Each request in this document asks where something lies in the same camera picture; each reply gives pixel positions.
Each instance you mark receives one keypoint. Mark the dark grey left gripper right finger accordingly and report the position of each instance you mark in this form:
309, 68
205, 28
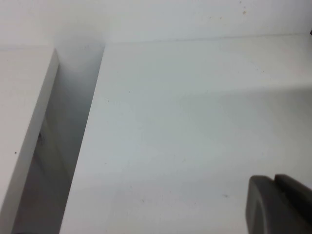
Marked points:
297, 192

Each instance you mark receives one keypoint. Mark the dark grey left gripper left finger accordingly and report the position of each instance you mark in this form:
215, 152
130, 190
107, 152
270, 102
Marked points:
268, 214

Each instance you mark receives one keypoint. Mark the white adjacent desk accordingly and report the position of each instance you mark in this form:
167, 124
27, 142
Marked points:
19, 109

